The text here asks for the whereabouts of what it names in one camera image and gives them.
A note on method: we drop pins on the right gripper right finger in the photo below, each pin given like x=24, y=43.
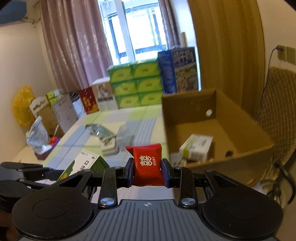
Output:
x=181, y=178

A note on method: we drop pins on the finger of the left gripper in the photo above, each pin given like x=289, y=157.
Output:
x=32, y=176

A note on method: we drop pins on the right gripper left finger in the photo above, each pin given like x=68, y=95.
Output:
x=113, y=179

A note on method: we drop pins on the clear plastic container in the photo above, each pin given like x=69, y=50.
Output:
x=177, y=160

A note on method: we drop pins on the white power adapter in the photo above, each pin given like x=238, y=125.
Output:
x=109, y=146

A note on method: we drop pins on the white blue medicine box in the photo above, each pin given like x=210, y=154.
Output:
x=196, y=148

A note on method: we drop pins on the green white oral box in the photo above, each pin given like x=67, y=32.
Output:
x=85, y=160

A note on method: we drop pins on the red candy packet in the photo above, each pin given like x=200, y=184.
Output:
x=147, y=165

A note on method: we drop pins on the clear plastic lid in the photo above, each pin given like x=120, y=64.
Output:
x=124, y=137

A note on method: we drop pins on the silver foil pouch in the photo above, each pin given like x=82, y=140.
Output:
x=99, y=131

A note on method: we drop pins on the clear plastic bag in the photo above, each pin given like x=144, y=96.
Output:
x=37, y=137

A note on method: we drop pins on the checkered tablecloth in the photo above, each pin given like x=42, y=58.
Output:
x=146, y=123

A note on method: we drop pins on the yellow plastic bag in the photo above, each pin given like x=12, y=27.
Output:
x=22, y=100

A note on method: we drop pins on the brown cardboard box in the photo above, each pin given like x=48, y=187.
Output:
x=240, y=149

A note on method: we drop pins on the red gift envelope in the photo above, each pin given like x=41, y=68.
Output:
x=88, y=100

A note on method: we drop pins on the white product box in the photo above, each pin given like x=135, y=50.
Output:
x=104, y=95

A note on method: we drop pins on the green tissue box pack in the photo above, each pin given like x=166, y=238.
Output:
x=136, y=84

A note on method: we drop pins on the blue milk carton box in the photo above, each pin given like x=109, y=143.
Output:
x=178, y=69

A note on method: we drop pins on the quilted chair cushion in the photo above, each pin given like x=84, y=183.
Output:
x=277, y=117

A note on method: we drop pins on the pink curtain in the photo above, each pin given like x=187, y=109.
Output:
x=75, y=42

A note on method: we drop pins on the brown carton with white handle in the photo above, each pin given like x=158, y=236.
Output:
x=41, y=107

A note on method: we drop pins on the wall power socket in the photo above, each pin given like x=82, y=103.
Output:
x=281, y=52

